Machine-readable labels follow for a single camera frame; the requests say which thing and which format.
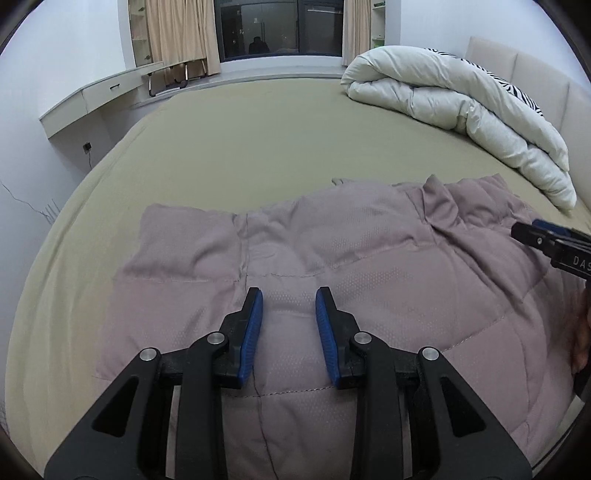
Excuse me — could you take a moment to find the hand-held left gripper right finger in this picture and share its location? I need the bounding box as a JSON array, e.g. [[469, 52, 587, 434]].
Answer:
[[315, 286, 534, 480]]

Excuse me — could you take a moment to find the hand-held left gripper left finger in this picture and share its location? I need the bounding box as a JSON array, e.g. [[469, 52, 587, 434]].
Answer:
[[44, 287, 264, 480]]

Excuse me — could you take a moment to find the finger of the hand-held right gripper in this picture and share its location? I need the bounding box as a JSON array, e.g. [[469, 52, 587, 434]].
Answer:
[[512, 223, 561, 254], [531, 219, 591, 241]]

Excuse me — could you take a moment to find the mauve hooded puffer coat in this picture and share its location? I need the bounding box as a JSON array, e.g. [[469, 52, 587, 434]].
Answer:
[[95, 173, 589, 480]]

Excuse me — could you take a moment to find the person's right hand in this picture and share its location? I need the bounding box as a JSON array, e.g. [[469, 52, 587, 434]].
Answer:
[[570, 284, 591, 376]]

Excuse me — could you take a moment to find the zebra print blanket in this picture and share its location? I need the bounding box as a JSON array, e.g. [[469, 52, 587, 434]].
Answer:
[[425, 47, 546, 118]]

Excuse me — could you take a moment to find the beige padded headboard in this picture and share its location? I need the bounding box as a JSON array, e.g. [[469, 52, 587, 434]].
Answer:
[[464, 36, 591, 185]]

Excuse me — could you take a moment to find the white folded duvet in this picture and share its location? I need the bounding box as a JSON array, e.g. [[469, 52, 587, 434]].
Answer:
[[341, 45, 578, 213]]

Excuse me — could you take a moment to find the bed with olive sheet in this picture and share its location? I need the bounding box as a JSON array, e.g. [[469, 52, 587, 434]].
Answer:
[[7, 76, 591, 480]]

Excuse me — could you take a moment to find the beige curtain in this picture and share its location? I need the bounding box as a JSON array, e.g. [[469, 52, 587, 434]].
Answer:
[[145, 0, 221, 77], [342, 0, 374, 68]]

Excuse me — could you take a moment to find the white floating desk with drawer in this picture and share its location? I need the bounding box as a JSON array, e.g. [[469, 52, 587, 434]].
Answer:
[[39, 61, 164, 138]]

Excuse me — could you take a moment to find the dark window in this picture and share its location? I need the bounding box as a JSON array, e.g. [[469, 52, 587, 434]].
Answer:
[[213, 0, 347, 63]]

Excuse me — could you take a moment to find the white wall shelf unit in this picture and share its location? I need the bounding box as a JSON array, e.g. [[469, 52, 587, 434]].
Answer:
[[370, 0, 387, 49], [128, 0, 153, 68]]

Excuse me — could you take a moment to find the thin wall cable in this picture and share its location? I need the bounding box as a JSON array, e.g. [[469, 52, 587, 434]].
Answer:
[[0, 181, 48, 217]]

